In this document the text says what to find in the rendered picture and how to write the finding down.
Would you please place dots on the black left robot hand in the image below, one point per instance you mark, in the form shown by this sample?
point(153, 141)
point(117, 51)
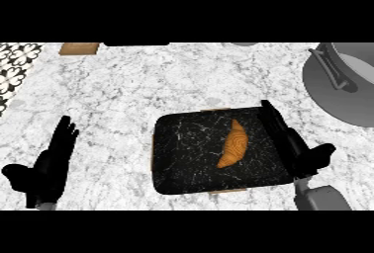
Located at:
point(51, 164)

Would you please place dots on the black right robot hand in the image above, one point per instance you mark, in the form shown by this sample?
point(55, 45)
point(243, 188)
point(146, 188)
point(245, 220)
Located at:
point(298, 151)

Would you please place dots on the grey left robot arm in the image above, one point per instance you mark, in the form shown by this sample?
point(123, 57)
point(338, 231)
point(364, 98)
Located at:
point(47, 206)

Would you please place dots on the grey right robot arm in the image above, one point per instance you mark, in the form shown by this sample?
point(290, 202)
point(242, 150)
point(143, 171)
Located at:
point(319, 196)

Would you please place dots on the orange croissant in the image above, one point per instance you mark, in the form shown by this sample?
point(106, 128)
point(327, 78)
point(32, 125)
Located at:
point(234, 145)

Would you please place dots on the black marble tray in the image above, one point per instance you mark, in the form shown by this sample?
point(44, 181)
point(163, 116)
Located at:
point(219, 151)

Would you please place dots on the grey pot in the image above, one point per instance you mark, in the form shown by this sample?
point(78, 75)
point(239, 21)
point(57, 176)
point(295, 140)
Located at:
point(341, 82)

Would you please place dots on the grey round object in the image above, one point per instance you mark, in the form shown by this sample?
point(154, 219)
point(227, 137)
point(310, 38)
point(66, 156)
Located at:
point(243, 43)

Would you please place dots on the brown wooden board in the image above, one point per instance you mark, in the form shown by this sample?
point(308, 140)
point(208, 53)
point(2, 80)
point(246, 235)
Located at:
point(79, 48)

